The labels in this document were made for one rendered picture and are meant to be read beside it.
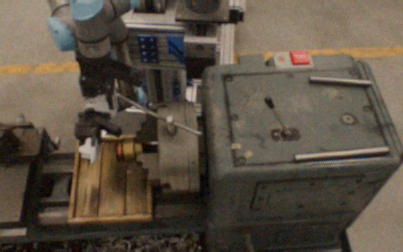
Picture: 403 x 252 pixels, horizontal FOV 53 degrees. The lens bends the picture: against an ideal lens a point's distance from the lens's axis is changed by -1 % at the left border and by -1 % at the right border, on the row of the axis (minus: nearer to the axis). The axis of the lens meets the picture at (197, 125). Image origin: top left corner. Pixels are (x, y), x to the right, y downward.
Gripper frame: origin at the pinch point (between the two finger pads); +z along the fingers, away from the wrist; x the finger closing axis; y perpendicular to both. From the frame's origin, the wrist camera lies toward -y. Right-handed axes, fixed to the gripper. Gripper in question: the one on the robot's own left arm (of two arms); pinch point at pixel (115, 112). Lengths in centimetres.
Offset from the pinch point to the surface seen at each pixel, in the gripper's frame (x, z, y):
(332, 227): 1, 62, -75
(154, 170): -1.4, 26.4, -8.8
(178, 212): -2, 51, -16
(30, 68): -178, 98, 95
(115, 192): -10.0, 47.0, 7.8
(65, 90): -155, 103, 65
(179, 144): -1.2, 14.9, -17.5
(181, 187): 3.5, 30.0, -17.4
